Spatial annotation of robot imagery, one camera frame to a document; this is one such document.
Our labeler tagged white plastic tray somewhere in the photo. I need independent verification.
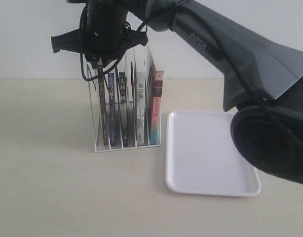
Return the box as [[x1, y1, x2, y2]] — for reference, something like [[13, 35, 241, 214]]
[[165, 111, 261, 197]]

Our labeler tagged clear acrylic book rack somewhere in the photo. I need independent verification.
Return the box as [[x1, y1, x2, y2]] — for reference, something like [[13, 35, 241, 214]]
[[88, 43, 164, 153]]

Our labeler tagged grey white spine book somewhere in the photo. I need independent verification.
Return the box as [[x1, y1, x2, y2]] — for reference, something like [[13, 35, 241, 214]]
[[134, 48, 147, 147]]

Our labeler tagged dark brown spine book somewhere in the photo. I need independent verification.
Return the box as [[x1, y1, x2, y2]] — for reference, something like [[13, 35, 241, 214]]
[[97, 60, 109, 146]]

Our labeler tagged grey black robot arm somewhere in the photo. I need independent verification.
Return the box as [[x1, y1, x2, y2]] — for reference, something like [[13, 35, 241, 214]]
[[51, 0, 303, 185]]

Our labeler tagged pink teal spine book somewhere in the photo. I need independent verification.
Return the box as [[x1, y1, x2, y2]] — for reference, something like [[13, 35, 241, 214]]
[[147, 46, 165, 146]]

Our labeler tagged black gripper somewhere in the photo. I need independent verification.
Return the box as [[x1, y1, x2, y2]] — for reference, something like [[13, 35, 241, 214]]
[[51, 15, 148, 70]]

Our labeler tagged blue moon cover book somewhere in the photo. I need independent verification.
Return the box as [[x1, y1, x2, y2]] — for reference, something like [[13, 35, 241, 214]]
[[108, 73, 116, 147]]

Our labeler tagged black spine book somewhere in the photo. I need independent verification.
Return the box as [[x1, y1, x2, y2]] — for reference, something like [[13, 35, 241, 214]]
[[119, 72, 128, 147]]

